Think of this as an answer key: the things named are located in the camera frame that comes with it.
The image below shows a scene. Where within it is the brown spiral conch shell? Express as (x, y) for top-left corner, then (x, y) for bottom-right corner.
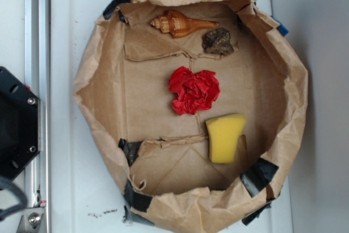
(150, 10), (219, 38)

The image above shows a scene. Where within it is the brown paper bag tray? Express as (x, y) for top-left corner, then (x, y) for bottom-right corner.
(74, 0), (308, 232)

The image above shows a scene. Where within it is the crumpled red paper ball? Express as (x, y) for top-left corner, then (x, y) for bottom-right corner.
(168, 67), (220, 115)

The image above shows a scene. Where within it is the yellow sponge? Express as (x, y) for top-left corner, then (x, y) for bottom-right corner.
(205, 113), (246, 164)

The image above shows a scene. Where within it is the dark brown rock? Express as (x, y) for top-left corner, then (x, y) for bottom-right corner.
(202, 28), (234, 55)

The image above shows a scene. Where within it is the white plastic board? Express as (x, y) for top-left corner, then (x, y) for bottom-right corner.
(49, 0), (294, 233)

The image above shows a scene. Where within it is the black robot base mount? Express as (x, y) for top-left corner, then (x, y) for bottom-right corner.
(1, 67), (39, 181)

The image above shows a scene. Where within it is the aluminium extrusion rail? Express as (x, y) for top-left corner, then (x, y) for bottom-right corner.
(25, 0), (52, 232)

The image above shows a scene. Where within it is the metal corner bracket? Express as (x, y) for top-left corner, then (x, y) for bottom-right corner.
(16, 207), (45, 233)

